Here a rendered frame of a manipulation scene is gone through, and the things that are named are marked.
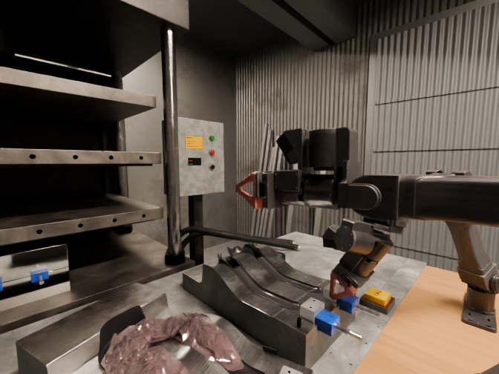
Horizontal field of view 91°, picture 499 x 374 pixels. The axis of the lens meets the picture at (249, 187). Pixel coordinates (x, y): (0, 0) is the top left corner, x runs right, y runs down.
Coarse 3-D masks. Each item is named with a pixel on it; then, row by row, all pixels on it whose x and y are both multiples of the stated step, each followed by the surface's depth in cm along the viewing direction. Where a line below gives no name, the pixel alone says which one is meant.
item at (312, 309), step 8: (304, 304) 57; (312, 304) 57; (320, 304) 57; (304, 312) 56; (312, 312) 54; (320, 312) 56; (328, 312) 56; (312, 320) 55; (320, 320) 54; (328, 320) 53; (336, 320) 53; (320, 328) 54; (328, 328) 52; (336, 328) 53; (344, 328) 52; (352, 336) 50; (360, 336) 50
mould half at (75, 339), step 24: (144, 288) 66; (96, 312) 55; (120, 312) 55; (144, 312) 57; (168, 312) 61; (48, 336) 47; (72, 336) 47; (96, 336) 48; (240, 336) 52; (24, 360) 45; (48, 360) 42; (72, 360) 44; (96, 360) 46; (192, 360) 44; (264, 360) 49
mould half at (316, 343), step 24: (216, 264) 75; (288, 264) 85; (192, 288) 82; (216, 288) 72; (240, 288) 69; (264, 288) 71; (288, 288) 70; (240, 312) 65; (264, 312) 59; (288, 312) 58; (336, 312) 61; (264, 336) 59; (288, 336) 54; (312, 336) 52; (336, 336) 62; (288, 360) 54; (312, 360) 53
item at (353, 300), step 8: (328, 288) 64; (336, 288) 64; (344, 288) 65; (328, 296) 63; (352, 296) 63; (344, 304) 61; (352, 304) 59; (352, 312) 60; (368, 312) 58; (376, 312) 57
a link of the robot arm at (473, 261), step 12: (456, 228) 66; (468, 228) 64; (456, 240) 68; (468, 240) 65; (480, 240) 67; (468, 252) 67; (480, 252) 67; (468, 264) 69; (480, 264) 67; (492, 264) 69; (468, 276) 71; (480, 276) 68
